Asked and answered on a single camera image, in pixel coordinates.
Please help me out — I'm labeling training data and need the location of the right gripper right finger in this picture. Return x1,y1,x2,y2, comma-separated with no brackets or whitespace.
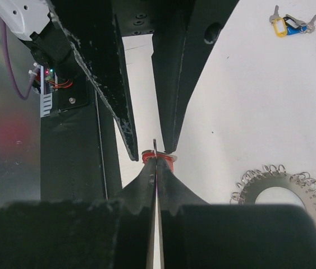
156,158,316,268

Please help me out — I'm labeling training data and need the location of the red tag key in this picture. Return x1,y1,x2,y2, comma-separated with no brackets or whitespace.
141,138,177,172

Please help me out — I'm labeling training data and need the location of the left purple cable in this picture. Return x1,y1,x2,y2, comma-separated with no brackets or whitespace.
0,19,39,101

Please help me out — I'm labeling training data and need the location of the left white cable duct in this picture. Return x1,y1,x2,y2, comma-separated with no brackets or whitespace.
40,93,53,118

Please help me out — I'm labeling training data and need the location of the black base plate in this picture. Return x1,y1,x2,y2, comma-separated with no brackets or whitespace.
40,75,122,201

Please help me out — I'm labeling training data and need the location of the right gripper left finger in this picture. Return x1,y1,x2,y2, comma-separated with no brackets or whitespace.
0,159,157,268

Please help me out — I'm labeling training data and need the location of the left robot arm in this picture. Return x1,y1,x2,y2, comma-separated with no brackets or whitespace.
0,1,237,161

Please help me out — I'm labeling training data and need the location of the yellow tag key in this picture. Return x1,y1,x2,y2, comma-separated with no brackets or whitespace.
269,5,287,38

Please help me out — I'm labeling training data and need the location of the blue tag key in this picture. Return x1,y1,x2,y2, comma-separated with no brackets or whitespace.
283,14,316,35

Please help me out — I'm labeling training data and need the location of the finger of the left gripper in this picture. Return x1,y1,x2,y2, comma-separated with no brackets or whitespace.
54,11,139,161
152,13,222,153

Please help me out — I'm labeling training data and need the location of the metal disc with keyrings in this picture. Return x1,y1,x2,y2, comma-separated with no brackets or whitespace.
230,164,316,227

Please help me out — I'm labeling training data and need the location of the black tag key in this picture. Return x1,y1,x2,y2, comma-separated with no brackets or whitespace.
283,14,306,29

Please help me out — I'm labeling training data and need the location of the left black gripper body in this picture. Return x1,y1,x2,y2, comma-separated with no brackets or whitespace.
48,1,238,45

